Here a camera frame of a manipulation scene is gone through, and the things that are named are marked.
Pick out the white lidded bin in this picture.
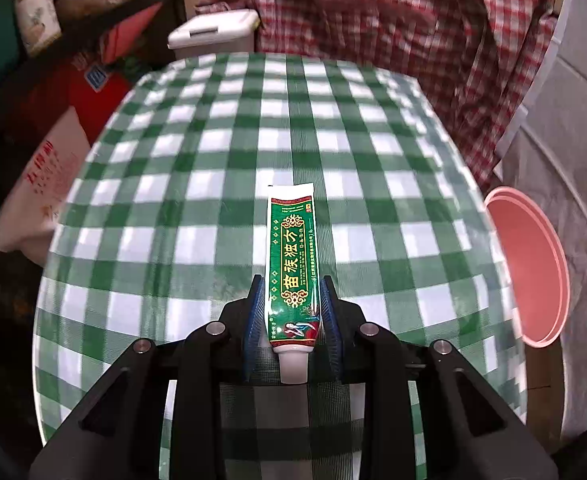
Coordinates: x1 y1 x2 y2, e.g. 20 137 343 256
167 8 260 63

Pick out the green ointment tube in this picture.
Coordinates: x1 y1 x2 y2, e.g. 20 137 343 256
266 183 321 385

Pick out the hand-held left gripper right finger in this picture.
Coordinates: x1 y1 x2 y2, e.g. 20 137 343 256
321 276 558 480

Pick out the grey fabric cover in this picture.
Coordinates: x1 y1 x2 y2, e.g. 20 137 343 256
493 0 587 461

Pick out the black shelf rack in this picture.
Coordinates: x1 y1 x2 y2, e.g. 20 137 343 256
0 0 184 341

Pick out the white sack with red print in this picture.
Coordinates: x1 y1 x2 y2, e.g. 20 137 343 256
0 107 91 266

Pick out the red plaid shirt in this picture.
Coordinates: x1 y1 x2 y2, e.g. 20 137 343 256
196 0 559 196

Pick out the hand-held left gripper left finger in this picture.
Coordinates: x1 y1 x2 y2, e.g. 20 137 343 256
28 276 266 480

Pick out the pink plastic bucket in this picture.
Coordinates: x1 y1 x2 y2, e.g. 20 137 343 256
483 186 571 350

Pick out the green checked tablecloth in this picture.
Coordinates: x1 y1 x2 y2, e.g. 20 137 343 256
32 51 529 480

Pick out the red sack with blue square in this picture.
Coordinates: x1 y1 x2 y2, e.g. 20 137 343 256
38 57 139 161

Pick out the red cardboard sheet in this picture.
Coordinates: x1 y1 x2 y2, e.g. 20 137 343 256
100 2 161 63

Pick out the labelled jar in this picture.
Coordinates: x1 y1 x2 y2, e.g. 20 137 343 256
14 0 63 58

